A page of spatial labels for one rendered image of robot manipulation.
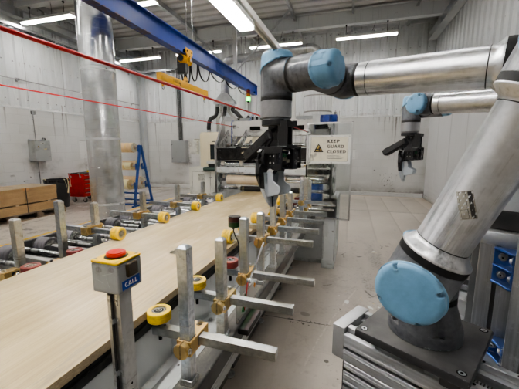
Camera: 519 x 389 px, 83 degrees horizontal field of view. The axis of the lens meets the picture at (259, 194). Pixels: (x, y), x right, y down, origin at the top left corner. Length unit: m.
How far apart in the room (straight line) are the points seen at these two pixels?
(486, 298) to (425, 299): 0.40
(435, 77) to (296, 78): 0.27
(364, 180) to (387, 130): 1.66
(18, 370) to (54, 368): 0.09
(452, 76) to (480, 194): 0.25
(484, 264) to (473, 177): 0.42
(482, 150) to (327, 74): 0.30
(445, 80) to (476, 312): 0.59
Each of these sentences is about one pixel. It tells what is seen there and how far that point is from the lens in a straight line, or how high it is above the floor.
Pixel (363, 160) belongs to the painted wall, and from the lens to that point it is 9.81.
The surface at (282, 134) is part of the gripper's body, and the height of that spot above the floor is 1.48.
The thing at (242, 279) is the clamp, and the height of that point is 0.85.
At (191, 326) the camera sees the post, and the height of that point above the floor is 0.90.
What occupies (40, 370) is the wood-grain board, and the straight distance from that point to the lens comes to 1.02.
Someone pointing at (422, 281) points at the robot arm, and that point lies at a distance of 0.56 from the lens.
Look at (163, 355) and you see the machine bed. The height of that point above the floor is 0.65.
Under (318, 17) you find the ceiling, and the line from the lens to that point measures 9.29.
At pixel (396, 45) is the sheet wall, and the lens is 10.30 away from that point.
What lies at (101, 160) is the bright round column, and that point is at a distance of 5.03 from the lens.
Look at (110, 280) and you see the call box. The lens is 0.70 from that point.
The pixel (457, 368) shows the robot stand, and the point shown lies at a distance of 0.75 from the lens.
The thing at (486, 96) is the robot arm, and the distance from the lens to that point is 1.20.
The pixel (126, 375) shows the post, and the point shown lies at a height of 0.95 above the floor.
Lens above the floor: 1.45
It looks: 9 degrees down
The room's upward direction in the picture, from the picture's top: straight up
